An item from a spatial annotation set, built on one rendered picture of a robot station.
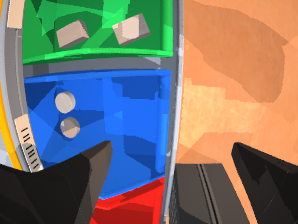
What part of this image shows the yellow long thin bar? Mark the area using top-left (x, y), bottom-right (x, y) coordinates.
top-left (0, 0), bottom-right (24, 171)

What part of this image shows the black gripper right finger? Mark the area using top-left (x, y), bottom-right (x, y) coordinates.
top-left (231, 142), bottom-right (298, 224)

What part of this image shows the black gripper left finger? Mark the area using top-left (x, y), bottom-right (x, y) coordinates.
top-left (0, 140), bottom-right (113, 224)

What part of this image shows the blue bin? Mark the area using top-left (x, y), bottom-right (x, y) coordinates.
top-left (24, 69), bottom-right (171, 199)

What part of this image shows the green open bin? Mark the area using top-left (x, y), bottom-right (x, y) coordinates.
top-left (22, 0), bottom-right (173, 66)

